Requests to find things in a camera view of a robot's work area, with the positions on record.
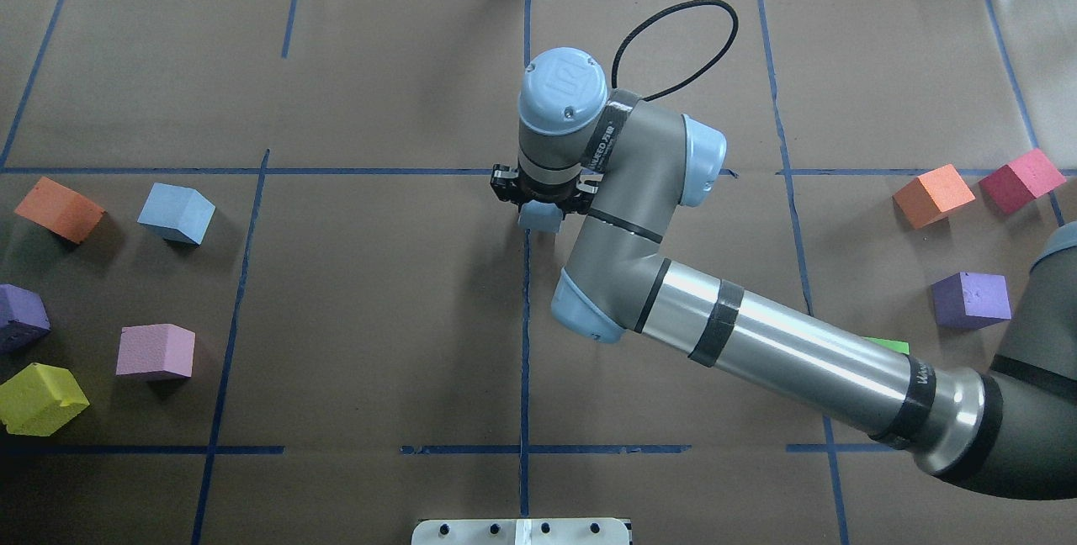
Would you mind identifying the far crimson foam block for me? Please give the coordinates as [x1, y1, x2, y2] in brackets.
[979, 149, 1066, 215]

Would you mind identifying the light blue foam block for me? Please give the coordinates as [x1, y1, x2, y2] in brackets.
[137, 183, 215, 246]
[517, 200, 565, 234]

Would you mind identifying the far orange foam block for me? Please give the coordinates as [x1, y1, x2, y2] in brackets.
[893, 163, 976, 230]

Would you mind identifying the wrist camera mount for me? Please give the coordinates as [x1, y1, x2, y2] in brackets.
[490, 163, 526, 205]

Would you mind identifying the near purple foam block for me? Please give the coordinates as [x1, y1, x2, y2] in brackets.
[1, 283, 51, 354]

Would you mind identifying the near yellow foam block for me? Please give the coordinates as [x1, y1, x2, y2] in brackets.
[1, 362, 90, 437]

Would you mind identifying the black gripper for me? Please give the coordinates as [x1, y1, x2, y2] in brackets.
[509, 171, 593, 214]

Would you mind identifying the white mounting post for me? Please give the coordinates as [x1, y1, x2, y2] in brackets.
[411, 517, 634, 544]

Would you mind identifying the near pink foam block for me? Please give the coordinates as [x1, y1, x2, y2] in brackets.
[114, 324, 196, 381]

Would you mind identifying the orange foam block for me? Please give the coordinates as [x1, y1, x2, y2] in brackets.
[893, 163, 976, 230]
[14, 177, 104, 244]

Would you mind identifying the far purple foam block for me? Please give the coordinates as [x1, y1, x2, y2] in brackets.
[931, 273, 1012, 330]

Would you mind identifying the near orange foam block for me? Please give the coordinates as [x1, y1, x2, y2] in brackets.
[14, 177, 104, 244]

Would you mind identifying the far green foam block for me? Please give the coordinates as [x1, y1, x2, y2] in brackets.
[865, 337, 910, 357]

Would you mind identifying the purple foam block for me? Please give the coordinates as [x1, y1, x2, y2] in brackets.
[931, 273, 1012, 330]
[1, 283, 51, 354]

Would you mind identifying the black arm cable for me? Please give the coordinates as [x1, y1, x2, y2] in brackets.
[612, 0, 740, 102]

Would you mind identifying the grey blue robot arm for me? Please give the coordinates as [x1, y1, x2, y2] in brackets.
[515, 47, 1076, 500]

